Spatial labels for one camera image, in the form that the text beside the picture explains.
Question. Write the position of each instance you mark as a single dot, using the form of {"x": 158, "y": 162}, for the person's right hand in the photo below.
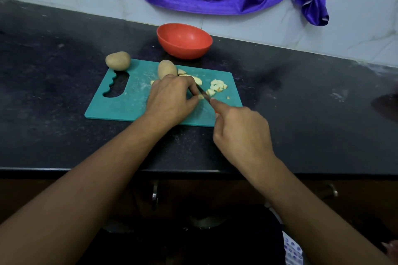
{"x": 242, "y": 137}

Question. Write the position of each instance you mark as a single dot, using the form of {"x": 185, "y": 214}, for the person's left hand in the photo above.
{"x": 168, "y": 103}

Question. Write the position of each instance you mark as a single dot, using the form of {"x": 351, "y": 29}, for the person's right thumb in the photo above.
{"x": 217, "y": 128}

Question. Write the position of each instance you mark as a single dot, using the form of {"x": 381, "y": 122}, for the person's left thumb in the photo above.
{"x": 193, "y": 102}

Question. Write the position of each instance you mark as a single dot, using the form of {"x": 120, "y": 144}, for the person's right forearm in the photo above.
{"x": 311, "y": 218}

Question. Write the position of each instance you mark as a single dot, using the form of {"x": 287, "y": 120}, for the person's left forearm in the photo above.
{"x": 84, "y": 193}

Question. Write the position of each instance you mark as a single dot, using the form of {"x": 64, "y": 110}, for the pale potato slice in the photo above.
{"x": 196, "y": 79}

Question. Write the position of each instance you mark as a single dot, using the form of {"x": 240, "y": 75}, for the pile of chopped potato pieces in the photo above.
{"x": 216, "y": 86}

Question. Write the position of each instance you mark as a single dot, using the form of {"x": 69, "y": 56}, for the half-cut brown potato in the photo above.
{"x": 166, "y": 68}

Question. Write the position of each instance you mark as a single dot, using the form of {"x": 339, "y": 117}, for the teal plastic cutting board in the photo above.
{"x": 133, "y": 97}

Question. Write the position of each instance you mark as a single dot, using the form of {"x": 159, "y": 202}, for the red plastic bowl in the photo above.
{"x": 184, "y": 40}

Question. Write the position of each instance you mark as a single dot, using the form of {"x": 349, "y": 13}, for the whole brown potato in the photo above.
{"x": 118, "y": 60}

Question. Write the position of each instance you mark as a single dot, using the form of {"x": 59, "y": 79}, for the person's black garment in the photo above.
{"x": 202, "y": 240}

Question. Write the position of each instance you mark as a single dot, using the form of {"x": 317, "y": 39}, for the white dotted cloth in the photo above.
{"x": 293, "y": 250}

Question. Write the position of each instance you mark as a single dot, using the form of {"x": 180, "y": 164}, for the brown wooden cabinet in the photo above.
{"x": 357, "y": 199}

